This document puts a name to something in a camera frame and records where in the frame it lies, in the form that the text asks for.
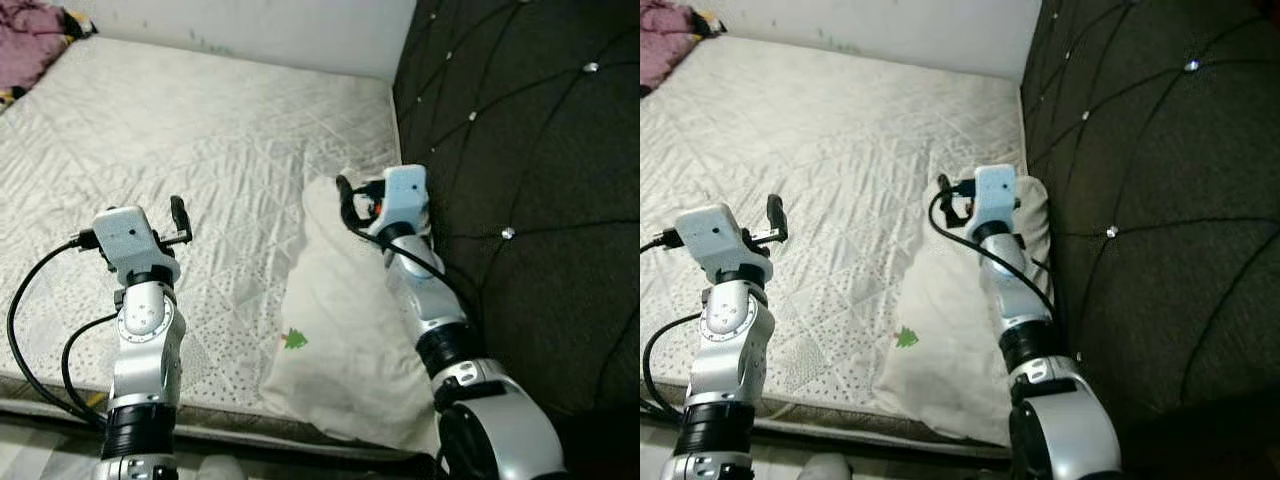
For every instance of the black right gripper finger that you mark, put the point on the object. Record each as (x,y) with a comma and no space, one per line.
(345,195)
(945,192)

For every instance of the silver robot left leg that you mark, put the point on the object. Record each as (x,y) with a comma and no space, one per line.
(220,470)
(825,468)

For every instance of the purple cartoon print blanket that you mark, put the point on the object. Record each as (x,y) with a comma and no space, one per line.
(30,40)
(665,40)

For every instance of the dark tufted headboard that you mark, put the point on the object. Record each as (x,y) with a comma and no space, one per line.
(540,150)
(1180,150)

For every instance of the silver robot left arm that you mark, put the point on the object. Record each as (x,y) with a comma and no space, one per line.
(145,350)
(730,350)

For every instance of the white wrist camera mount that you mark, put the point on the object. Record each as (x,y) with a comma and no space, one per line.
(715,240)
(405,195)
(130,240)
(997,195)

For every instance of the white quilted mattress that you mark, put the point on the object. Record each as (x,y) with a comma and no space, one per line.
(850,130)
(200,130)

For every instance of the white pillow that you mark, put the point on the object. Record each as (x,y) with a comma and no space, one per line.
(340,330)
(950,330)

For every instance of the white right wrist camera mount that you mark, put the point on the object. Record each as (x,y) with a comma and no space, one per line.
(997,195)
(405,195)

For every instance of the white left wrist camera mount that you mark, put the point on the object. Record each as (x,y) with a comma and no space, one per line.
(715,240)
(130,240)

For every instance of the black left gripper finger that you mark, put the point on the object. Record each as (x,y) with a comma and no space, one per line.
(180,215)
(776,213)

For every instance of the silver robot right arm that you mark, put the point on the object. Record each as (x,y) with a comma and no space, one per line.
(480,420)
(1060,420)

